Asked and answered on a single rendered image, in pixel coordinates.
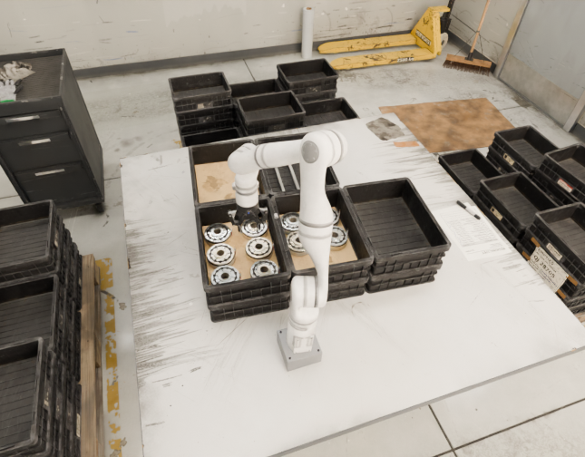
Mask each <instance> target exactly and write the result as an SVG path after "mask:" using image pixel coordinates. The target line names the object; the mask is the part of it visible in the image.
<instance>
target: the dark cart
mask: <svg viewBox="0 0 585 457"><path fill-rule="evenodd" d="M12 61H15V62H17V63H20V62H25V63H30V64H31V65H32V69H31V71H33V72H35V73H33V74H31V75H28V76H27V77H25V78H24V79H22V81H21V82H20V83H19V85H21V84H22V85H23V86H24V88H23V89H22V90H21V91H20V92H19V93H18V94H17V95H16V96H15V101H13V102H0V166H1V167H2V169H3V171H4V172H5V175H6V176H7V178H8V179H9V180H10V182H11V183H12V185H13V187H14V188H15V191H16V192H17V194H18V195H19V197H20V199H21V200H22V202H23V203H24V204H27V203H32V202H37V201H42V200H48V199H52V200H53V201H54V204H55V206H54V208H55V209H57V210H62V209H70V208H75V207H81V206H85V205H90V204H95V206H96V208H97V209H98V211H99V213H101V212H104V209H103V205H102V202H104V177H103V155H102V145H101V144H100V141H99V138H98V136H97V133H96V130H95V129H94V126H93V122H92V119H91V116H90V113H89V112H88V109H87V106H86V104H85V101H84V98H83V95H82V92H81V90H80V87H79V84H78V82H77V80H76V77H75V75H74V72H73V68H72V66H71V63H70V61H69V58H68V55H67V52H66V51H65V48H59V49H51V50H42V51H33V52H25V53H9V54H0V68H2V69H4V65H6V64H8V63H12Z"/></svg>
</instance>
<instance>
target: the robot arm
mask: <svg viewBox="0 0 585 457"><path fill-rule="evenodd" d="M346 153H347V142H346V138H345V136H344V135H343V134H342V133H341V132H339V131H336V130H322V131H313V132H310V133H308V134H307V135H306V136H305V137H304V138H303V139H302V140H296V141H280V142H271V143H265V144H260V145H258V146H255V145H254V144H252V143H246V144H244V145H242V146H241V147H239V148H238V149H237V150H236V151H234V152H233V153H231V154H230V155H229V158H228V166H229V168H230V170H231V171H233V172H234V173H236V176H235V182H233V183H232V189H233V190H235V191H236V192H235V195H236V204H237V208H236V210H233V211H231V210H228V213H229V219H230V222H231V224H232V226H238V232H240V233H242V228H241V224H242V223H243V221H244V220H247V219H254V221H255V222H256V223H257V232H259V231H260V224H261V223H266V220H267V216H268V207H264V209H261V208H260V207H259V206H258V181H257V176H258V170H261V169H268V168H276V167H282V166H287V165H290V164H295V163H300V182H301V191H300V213H299V223H298V237H299V240H300V242H301V244H302V246H303V248H304V249H305V251H306V252H307V253H308V255H309V256H310V258H311V259H312V261H313V263H314V265H315V268H316V270H317V275H316V276H295V277H293V278H292V281H291V284H290V305H289V313H288V330H287V344H288V346H289V348H291V349H292V350H293V353H294V354H295V353H302V352H308V351H311V349H312V345H313V341H314V336H315V332H316V326H317V318H318V313H319V307H323V306H324V305H325V304H326V302H327V291H328V261H329V252H330V245H331V238H332V229H333V211H332V209H331V206H330V204H329V202H328V200H327V196H326V193H325V176H326V170H327V167H329V166H332V165H335V164H337V163H339V162H340V161H341V160H342V159H344V158H345V156H346ZM260 212H261V213H262V218H259V216H258V214H259V213H260ZM235 214H237V215H238V216H239V218H238V220H235V219H234V217H235Z"/></svg>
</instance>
